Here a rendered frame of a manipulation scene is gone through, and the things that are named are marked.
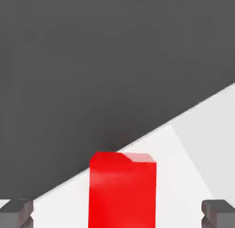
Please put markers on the small red cube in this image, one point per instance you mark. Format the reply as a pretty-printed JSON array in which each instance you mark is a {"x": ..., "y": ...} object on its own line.
[{"x": 122, "y": 191}]

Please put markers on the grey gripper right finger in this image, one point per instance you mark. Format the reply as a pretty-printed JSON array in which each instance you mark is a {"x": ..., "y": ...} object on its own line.
[{"x": 220, "y": 215}]

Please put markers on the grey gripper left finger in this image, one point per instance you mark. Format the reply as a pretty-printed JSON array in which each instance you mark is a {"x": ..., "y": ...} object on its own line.
[{"x": 14, "y": 213}]

